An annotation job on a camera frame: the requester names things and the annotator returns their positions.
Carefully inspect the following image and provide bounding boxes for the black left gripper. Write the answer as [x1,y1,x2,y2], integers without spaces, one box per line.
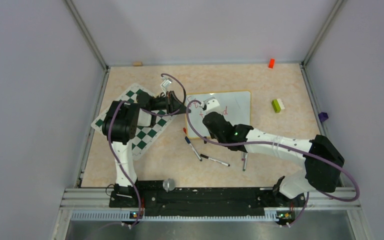
[149,90,191,116]

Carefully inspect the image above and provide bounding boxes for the yellow framed whiteboard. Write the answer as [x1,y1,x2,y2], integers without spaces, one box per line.
[185,90,251,137]

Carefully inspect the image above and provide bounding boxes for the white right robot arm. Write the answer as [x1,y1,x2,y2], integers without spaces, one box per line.
[202,112,345,206]

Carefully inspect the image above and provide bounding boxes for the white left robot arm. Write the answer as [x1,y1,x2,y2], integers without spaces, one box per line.
[101,90,187,207]

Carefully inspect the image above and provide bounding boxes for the black whiteboard marker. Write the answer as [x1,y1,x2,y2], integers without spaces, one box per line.
[200,154,231,167]

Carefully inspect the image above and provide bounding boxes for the green whiteboard marker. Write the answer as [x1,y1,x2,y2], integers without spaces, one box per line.
[242,152,248,172]

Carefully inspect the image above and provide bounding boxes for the blue whiteboard marker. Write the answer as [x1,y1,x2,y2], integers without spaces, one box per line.
[184,136,203,162]

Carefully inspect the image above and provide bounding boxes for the small wooden cork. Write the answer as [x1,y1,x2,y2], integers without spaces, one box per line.
[132,61,143,67]

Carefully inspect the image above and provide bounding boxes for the green white toy brick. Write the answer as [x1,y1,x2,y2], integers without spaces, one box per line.
[271,98,285,113]

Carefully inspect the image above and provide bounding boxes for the silver round knob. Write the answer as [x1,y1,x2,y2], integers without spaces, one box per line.
[162,178,176,192]

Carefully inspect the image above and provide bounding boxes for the orange toy block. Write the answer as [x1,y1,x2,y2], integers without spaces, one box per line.
[268,58,276,69]

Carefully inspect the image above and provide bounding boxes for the purple toy block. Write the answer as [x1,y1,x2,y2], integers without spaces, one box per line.
[318,112,329,123]

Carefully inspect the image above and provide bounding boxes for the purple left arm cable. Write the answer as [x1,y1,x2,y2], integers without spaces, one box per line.
[107,72,187,220]

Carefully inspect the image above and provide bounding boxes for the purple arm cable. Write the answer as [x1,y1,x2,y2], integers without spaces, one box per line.
[107,72,187,220]
[185,99,361,228]

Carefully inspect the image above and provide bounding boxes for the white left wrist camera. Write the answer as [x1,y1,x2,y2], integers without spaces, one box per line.
[160,77,172,93]

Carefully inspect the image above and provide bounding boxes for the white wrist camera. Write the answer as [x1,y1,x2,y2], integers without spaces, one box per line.
[160,77,172,93]
[200,97,222,115]

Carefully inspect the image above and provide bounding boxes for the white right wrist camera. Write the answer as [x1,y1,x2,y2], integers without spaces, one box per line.
[200,97,222,115]

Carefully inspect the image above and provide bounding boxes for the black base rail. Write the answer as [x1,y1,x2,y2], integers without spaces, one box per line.
[109,180,305,217]

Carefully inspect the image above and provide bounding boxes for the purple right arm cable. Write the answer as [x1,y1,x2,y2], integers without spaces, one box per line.
[185,99,361,228]

